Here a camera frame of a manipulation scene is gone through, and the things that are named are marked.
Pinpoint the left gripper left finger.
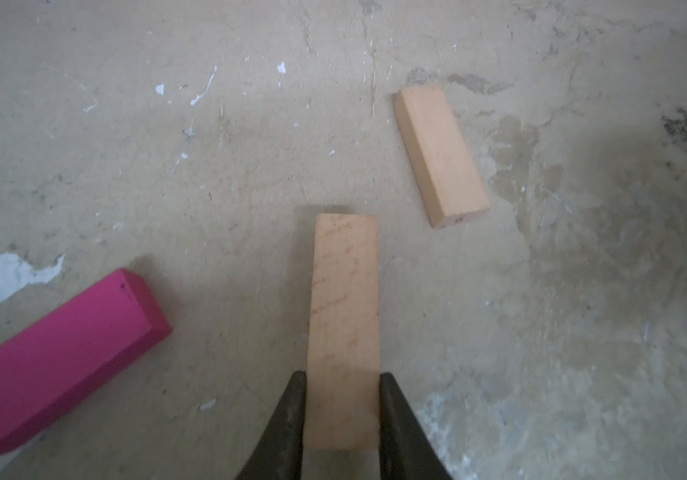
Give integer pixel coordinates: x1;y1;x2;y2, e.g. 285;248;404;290
237;371;307;480

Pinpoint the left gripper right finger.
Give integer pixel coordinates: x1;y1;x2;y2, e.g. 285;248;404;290
379;373;451;480

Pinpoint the natural wood block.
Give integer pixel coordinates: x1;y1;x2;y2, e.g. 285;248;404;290
304;213;381;451
393;85;491;229

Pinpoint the magenta wood block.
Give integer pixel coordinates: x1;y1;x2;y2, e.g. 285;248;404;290
0;269;172;455

